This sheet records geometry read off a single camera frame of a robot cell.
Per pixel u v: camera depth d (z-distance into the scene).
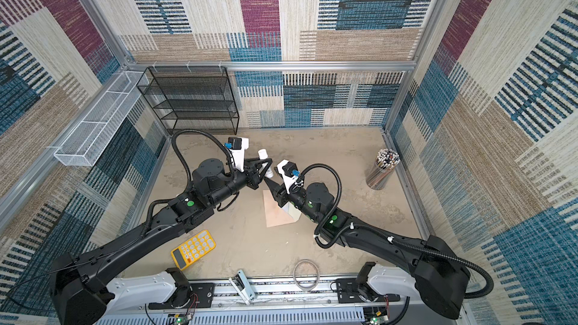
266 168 0.67
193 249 0.82
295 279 0.76
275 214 0.91
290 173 0.58
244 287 0.73
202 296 0.73
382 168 0.87
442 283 0.42
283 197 0.63
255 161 0.65
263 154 0.66
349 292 0.73
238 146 0.59
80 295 0.38
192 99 1.09
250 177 0.60
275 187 0.64
